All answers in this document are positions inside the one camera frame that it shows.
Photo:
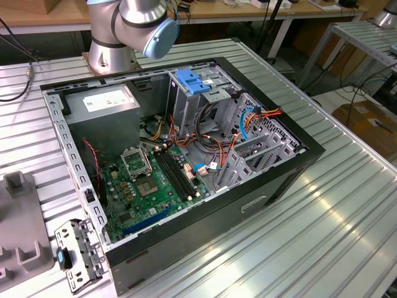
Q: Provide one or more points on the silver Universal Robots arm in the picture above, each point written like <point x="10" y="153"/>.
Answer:
<point x="105" y="46"/>

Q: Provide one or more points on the grey metal disk bay cage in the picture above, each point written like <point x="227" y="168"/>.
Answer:
<point x="287" y="150"/>

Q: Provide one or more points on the black RAM slot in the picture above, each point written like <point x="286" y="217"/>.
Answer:
<point x="175" y="174"/>
<point x="183" y="171"/>
<point x="171" y="175"/>
<point x="179" y="173"/>

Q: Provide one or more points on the grey metal optical drive cage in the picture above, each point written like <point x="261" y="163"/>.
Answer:
<point x="183" y="108"/>

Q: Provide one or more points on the green motherboard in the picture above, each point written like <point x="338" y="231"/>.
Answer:
<point x="167" y="198"/>

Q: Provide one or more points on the CPU socket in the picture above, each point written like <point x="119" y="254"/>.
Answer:
<point x="147" y="187"/>

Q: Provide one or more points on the blue plastic drive latch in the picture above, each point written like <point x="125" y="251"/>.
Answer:
<point x="192" y="83"/>

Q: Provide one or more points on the black open PC case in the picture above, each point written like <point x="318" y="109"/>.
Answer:
<point x="186" y="236"/>

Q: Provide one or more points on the blue expansion slot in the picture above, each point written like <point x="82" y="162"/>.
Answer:
<point x="145" y="222"/>

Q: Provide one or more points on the grey power supply unit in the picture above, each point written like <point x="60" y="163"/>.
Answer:
<point x="102" y="130"/>

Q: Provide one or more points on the black case fan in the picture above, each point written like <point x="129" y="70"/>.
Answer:
<point x="91" y="177"/>

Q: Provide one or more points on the long wooden desk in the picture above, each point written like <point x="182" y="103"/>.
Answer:
<point x="235" y="10"/>

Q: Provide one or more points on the black tripod stand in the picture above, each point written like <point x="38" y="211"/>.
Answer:
<point x="273" y="15"/>

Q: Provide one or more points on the grey metal slot retainer flap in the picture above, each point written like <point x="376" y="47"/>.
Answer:
<point x="82" y="257"/>

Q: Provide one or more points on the large labelled cardboard box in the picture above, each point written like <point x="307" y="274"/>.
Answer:
<point x="366" y="124"/>

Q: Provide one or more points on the black blue release latch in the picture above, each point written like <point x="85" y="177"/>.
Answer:
<point x="60" y="257"/>

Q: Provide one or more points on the grey parts rack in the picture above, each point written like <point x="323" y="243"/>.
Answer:
<point x="18" y="223"/>

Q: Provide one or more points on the plain brown box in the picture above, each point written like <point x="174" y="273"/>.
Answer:
<point x="62" y="6"/>

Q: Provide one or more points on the metal slat side table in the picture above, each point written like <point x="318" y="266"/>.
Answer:
<point x="372" y="40"/>

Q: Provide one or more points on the small black case switch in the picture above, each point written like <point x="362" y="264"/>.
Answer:
<point x="89" y="196"/>

